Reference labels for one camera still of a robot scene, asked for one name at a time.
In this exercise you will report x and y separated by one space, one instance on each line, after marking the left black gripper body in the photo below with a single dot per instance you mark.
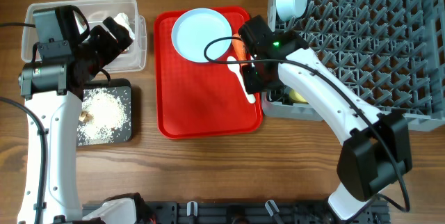
100 49

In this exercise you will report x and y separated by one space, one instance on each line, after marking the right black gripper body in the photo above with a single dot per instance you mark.
251 78

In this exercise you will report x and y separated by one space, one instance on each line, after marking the white plastic spoon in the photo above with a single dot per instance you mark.
235 68

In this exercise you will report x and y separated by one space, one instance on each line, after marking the white tissue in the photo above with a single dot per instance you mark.
125 24

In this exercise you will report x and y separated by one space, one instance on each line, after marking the orange carrot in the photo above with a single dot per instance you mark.
239 48

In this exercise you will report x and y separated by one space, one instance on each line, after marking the yellow plastic cup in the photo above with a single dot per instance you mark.
296 97

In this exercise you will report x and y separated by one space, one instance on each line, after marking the light blue plate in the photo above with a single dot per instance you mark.
195 29

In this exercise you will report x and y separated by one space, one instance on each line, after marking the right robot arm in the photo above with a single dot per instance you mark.
375 147

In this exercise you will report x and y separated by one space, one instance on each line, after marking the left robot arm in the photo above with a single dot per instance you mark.
65 59

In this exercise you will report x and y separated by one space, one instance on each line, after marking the clear plastic bin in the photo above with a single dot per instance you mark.
131 60

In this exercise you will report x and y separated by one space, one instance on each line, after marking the black tray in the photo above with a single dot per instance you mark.
121 88

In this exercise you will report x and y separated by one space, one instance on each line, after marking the spilled white rice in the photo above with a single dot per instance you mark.
101 116

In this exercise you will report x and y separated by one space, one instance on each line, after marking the red plastic tray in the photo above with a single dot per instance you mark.
197 99

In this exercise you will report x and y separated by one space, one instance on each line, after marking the brown food chunk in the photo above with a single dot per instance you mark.
85 117

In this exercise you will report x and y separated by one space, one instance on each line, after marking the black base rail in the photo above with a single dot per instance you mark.
300 212

